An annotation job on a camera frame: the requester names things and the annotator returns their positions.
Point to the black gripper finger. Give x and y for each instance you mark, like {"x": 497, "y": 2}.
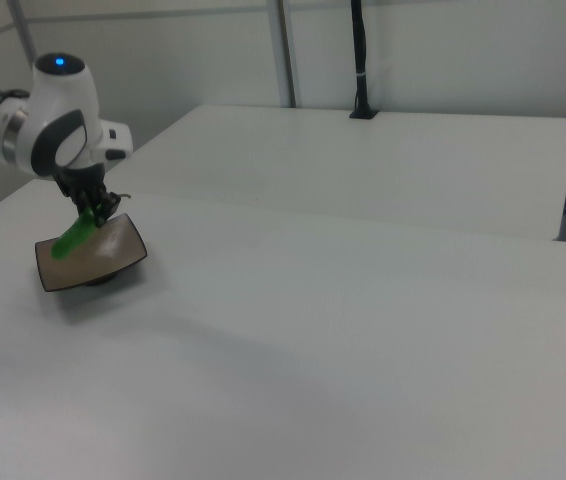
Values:
{"x": 107, "y": 205}
{"x": 82, "y": 202}

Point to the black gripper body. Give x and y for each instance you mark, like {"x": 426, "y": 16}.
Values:
{"x": 80, "y": 177}

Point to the green chili pepper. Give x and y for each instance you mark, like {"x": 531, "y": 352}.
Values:
{"x": 75, "y": 237}

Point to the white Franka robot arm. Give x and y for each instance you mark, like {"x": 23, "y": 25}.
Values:
{"x": 63, "y": 100}

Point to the square brown ceramic plate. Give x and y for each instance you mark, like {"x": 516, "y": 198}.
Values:
{"x": 103, "y": 255}

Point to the black pole on base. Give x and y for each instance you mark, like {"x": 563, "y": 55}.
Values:
{"x": 360, "y": 75}

